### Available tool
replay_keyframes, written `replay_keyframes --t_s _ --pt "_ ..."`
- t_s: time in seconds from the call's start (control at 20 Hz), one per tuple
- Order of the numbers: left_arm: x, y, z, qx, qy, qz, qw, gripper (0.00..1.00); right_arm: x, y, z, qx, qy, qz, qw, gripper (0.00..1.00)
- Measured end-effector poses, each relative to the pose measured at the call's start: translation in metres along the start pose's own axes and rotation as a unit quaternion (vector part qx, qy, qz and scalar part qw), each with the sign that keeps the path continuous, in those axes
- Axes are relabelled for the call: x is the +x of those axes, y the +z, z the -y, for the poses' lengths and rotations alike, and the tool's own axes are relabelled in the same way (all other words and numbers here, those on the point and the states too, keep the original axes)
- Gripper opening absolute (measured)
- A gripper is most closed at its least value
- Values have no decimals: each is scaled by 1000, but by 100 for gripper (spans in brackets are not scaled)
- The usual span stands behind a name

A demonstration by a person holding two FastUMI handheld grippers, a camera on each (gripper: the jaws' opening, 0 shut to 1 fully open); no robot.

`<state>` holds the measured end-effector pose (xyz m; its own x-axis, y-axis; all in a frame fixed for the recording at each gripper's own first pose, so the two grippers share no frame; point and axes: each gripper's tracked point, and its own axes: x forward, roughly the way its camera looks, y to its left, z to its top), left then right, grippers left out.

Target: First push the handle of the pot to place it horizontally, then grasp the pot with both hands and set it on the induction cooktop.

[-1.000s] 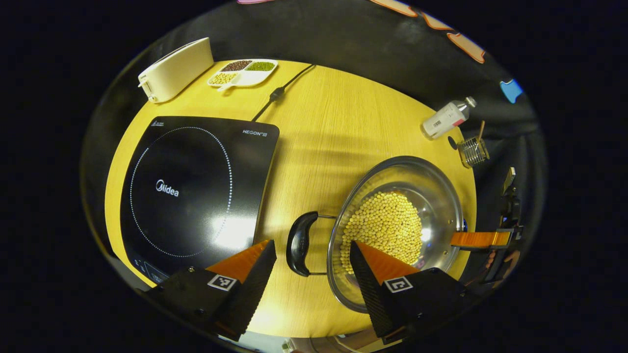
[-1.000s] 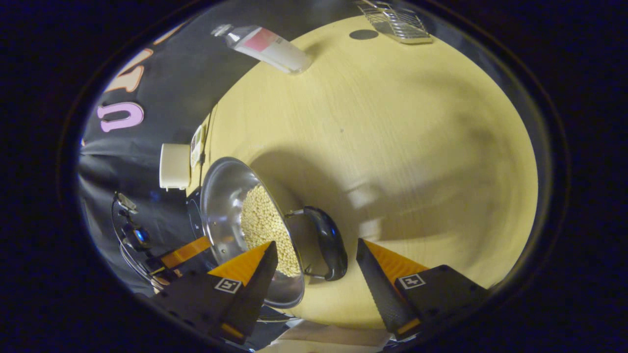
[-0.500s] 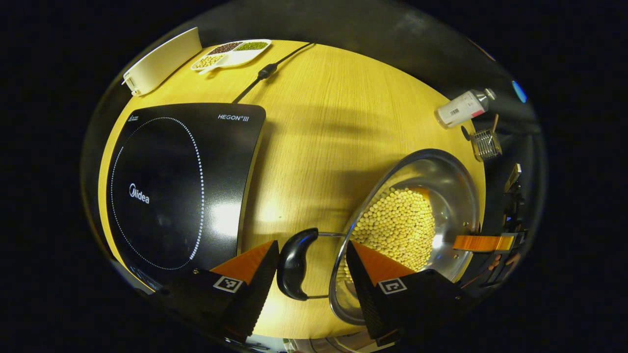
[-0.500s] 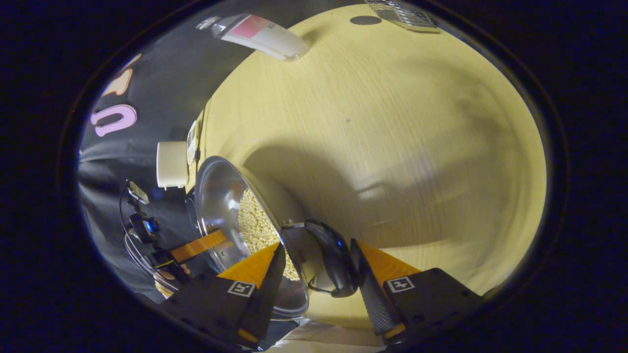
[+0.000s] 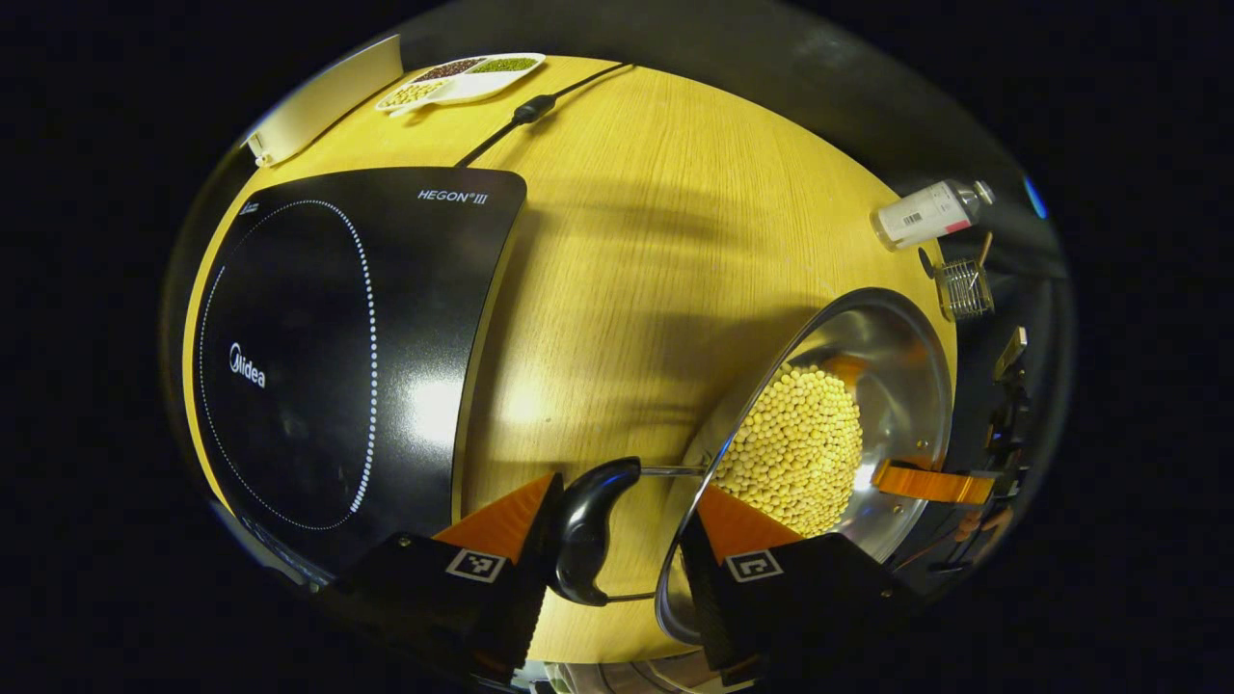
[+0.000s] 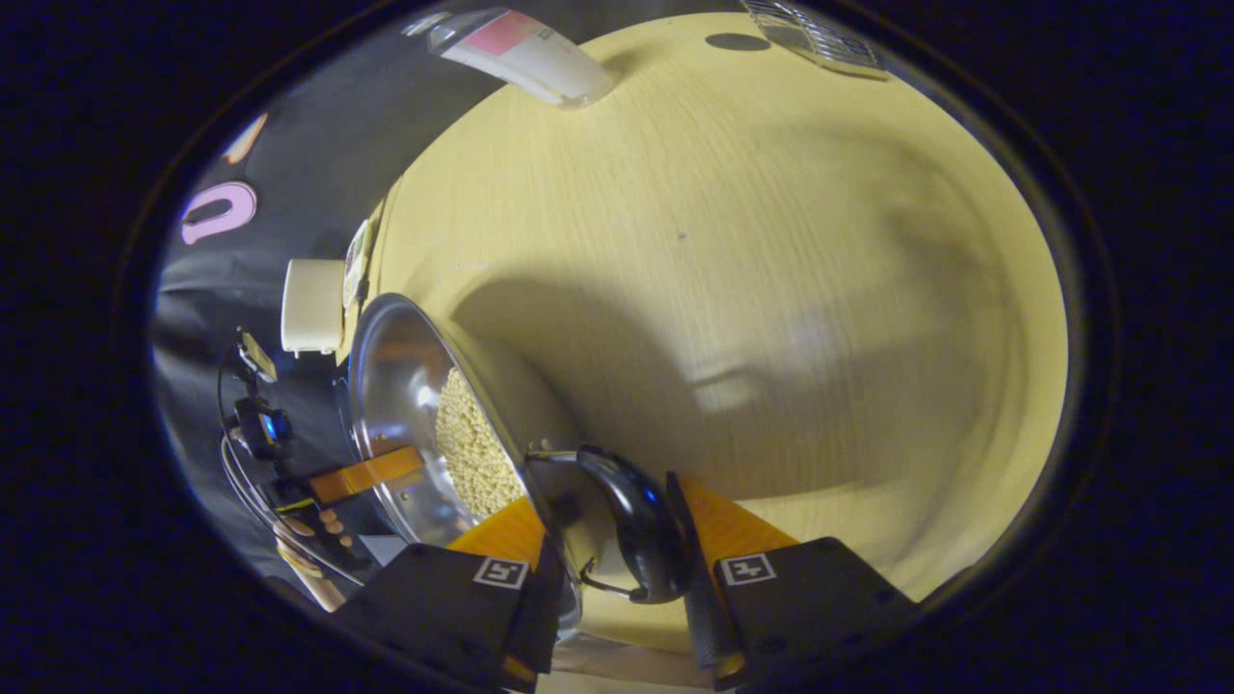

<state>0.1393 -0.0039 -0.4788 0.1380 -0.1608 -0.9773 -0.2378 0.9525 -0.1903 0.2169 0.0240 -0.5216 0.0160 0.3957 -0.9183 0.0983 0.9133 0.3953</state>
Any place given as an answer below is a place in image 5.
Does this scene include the small wire basket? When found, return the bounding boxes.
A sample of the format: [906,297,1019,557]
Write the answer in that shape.
[933,231,996,322]

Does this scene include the clear plastic bottle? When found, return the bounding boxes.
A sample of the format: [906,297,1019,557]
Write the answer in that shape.
[872,179,996,253]

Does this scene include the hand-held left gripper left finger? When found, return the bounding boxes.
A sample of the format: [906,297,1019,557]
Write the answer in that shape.
[328,472,565,685]

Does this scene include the steel pot with black handle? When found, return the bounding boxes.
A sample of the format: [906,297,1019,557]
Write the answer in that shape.
[554,287,955,645]

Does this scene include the black power cable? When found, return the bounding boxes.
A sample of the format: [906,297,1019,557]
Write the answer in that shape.
[453,63,632,168]

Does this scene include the white toaster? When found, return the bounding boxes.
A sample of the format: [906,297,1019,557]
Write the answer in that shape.
[243,35,404,167]

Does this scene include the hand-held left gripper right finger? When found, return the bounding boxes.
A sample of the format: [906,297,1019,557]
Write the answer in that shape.
[680,482,917,676]

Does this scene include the black induction cooktop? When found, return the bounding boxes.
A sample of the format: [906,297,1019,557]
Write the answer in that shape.
[183,167,528,589]

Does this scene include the white divided dish of beans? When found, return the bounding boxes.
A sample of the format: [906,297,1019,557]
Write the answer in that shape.
[376,53,547,117]

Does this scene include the pile of soybeans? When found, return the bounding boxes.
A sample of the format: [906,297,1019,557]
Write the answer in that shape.
[713,364,864,538]

